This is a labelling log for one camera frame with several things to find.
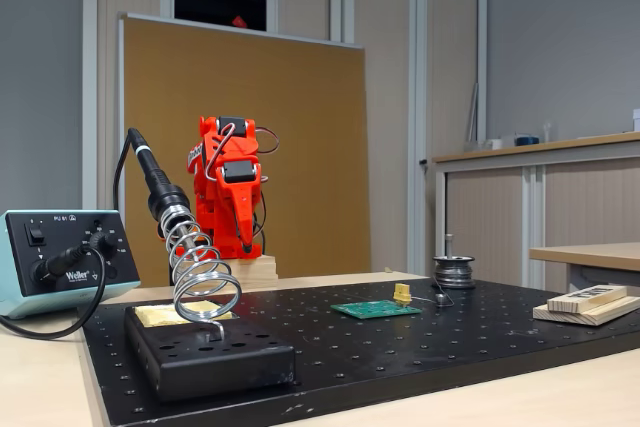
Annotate tall beige cabinet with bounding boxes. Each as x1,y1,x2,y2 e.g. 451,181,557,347
82,0,489,278

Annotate printed Kapla wooden plank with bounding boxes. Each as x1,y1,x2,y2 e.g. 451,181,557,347
546,284,629,313

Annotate wooden blocks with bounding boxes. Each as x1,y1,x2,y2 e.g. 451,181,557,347
532,295,640,328

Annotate thin solder wire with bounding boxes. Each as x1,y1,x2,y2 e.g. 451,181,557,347
410,277,456,309

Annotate yellow cleaning sponge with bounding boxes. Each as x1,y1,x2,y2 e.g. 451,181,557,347
135,300,235,328

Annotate leaning metal rods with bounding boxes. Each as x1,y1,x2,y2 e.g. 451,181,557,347
466,81,481,143

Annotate black soldering iron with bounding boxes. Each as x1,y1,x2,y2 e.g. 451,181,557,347
126,127,201,261

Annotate black stand with spring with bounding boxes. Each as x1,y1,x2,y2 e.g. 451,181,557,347
124,185,297,403

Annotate black perforated breadboard plate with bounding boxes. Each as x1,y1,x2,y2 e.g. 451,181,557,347
82,276,640,427

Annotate solder wire spool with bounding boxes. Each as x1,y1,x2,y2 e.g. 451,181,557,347
432,255,477,291

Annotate teal Weller soldering station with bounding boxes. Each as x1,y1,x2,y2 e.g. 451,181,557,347
0,210,142,321

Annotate light wood desk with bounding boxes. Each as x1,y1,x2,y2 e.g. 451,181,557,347
528,241,640,296

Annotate low beige sliding-door cabinet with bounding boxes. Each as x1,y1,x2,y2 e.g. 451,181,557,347
432,131,640,293

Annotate yellow power connector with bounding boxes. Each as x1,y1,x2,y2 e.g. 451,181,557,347
392,282,414,308

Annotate white servo cable loop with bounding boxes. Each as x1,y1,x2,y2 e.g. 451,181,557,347
204,121,237,183

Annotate green circuit board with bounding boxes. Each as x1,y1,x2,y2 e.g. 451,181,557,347
329,299,423,321

